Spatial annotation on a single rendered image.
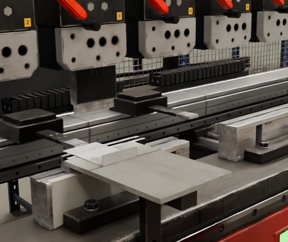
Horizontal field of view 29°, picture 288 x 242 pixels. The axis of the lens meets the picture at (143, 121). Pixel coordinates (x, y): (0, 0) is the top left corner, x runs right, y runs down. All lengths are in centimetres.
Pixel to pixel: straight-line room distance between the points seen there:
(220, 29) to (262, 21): 17
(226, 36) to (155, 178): 47
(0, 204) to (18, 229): 243
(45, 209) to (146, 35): 39
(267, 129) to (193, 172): 57
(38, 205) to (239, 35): 62
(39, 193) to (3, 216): 229
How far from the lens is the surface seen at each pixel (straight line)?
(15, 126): 124
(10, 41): 93
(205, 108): 171
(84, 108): 108
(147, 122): 153
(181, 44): 118
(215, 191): 124
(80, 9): 96
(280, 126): 157
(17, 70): 94
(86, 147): 113
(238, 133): 141
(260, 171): 137
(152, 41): 112
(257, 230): 137
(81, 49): 101
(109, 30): 105
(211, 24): 125
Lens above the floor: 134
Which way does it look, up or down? 15 degrees down
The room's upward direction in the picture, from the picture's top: 1 degrees counter-clockwise
